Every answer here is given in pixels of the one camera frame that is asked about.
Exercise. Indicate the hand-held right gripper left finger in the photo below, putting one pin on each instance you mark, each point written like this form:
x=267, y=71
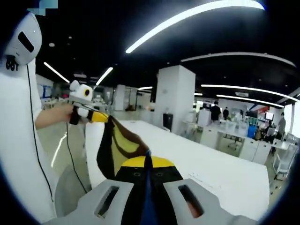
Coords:
x=122, y=199

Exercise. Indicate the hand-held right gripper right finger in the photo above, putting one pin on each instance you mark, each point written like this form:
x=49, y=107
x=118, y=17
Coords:
x=178, y=199

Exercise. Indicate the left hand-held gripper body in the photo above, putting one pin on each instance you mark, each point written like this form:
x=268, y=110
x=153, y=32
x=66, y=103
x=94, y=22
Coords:
x=82, y=92

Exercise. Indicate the yellow blue grey garment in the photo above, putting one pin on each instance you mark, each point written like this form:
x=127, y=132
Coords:
x=110, y=150

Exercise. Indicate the person's left hand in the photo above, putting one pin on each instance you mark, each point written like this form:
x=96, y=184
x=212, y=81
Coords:
x=66, y=113

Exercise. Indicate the straight ceiling light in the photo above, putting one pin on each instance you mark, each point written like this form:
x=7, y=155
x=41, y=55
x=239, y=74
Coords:
x=56, y=72
x=104, y=76

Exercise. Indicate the black waste bin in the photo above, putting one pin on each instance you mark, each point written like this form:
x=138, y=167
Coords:
x=168, y=122

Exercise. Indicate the white square pillar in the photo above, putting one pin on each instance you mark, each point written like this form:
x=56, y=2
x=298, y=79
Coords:
x=175, y=93

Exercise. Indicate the white chest device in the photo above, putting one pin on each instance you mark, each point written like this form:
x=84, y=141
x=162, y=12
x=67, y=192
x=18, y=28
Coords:
x=25, y=28

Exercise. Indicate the white cabinet box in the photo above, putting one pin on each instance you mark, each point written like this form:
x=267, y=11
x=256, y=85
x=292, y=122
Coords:
x=204, y=117

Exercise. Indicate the white counter cabinets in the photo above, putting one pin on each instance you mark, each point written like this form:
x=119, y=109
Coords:
x=250, y=147

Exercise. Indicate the blue barrel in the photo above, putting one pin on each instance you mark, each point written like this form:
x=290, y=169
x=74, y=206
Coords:
x=251, y=130

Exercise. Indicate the long curved ceiling light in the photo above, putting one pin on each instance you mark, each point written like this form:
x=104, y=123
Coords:
x=164, y=24

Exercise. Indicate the white mesh office chair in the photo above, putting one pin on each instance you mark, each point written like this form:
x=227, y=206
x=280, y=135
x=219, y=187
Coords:
x=284, y=161

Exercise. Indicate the ceiling air vent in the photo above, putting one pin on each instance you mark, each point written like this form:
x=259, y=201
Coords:
x=242, y=94

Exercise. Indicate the pink lit monitor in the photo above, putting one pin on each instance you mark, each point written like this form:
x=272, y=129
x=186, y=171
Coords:
x=269, y=115

